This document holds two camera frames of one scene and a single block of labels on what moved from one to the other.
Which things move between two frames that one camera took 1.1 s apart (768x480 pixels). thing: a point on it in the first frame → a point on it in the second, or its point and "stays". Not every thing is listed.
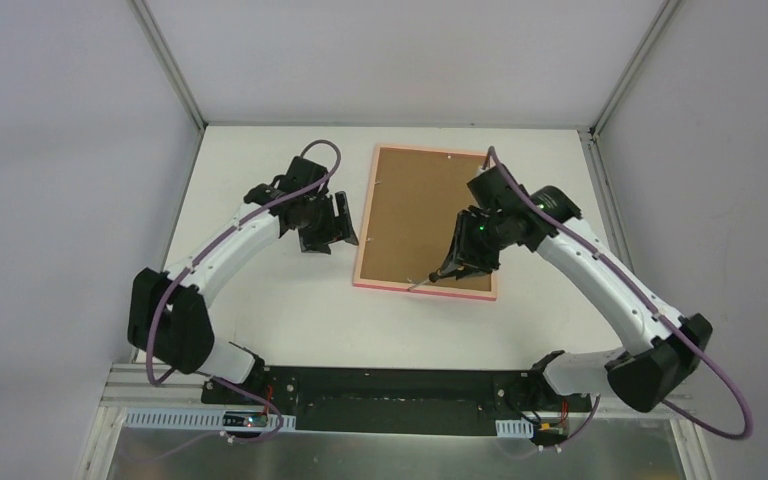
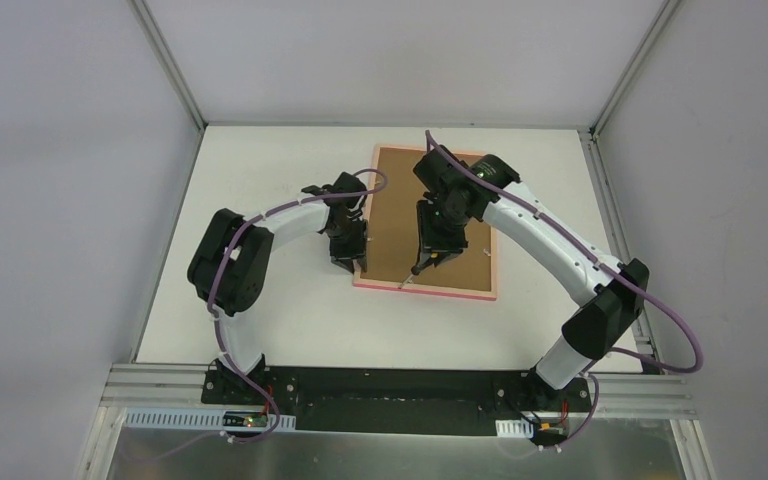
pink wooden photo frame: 414,202 stays
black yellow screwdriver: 433,277 → 421,263
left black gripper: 322,223 → 346,246
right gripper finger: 476,267 → 440,253
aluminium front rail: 148,385 stays
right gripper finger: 462,248 → 425,235
